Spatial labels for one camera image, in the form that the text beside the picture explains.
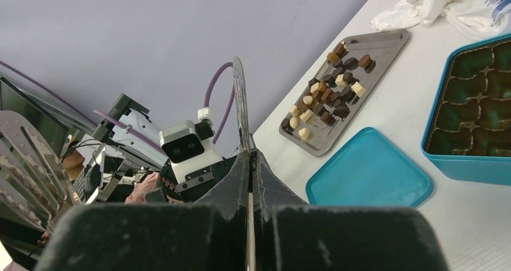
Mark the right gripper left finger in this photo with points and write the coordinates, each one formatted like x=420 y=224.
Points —
x=209 y=234

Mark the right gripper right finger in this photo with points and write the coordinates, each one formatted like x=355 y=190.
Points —
x=293 y=235

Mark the stainless steel tray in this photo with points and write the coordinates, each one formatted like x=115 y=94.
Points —
x=327 y=104

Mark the metal serving tongs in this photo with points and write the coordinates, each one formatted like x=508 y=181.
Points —
x=245 y=151

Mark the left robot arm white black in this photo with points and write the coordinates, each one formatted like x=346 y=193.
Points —
x=128 y=128

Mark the white chocolate square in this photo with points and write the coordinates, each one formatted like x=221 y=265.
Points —
x=358 y=89

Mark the teal chocolate box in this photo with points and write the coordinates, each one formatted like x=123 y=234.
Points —
x=467 y=136

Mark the teal box lid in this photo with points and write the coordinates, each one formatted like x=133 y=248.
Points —
x=369 y=170

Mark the white crumpled cloth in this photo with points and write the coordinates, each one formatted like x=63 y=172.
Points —
x=475 y=19

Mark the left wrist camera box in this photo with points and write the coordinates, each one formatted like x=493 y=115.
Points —
x=189 y=147

